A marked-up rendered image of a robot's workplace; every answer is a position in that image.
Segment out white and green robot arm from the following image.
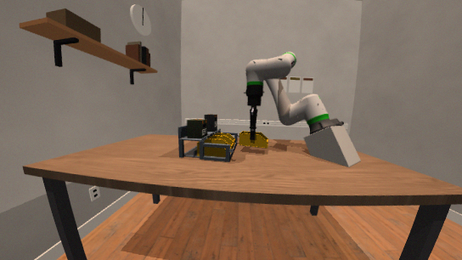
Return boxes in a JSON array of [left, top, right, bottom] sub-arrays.
[[244, 53, 344, 134]]

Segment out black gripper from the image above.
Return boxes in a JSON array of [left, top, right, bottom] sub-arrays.
[[247, 96, 261, 140]]

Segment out grey metal shelf rack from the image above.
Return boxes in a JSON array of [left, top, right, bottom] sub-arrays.
[[178, 126, 239, 162]]

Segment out yellow bin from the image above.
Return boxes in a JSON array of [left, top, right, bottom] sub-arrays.
[[197, 139, 228, 157], [208, 135, 234, 149], [239, 131, 268, 148], [213, 133, 235, 145]]

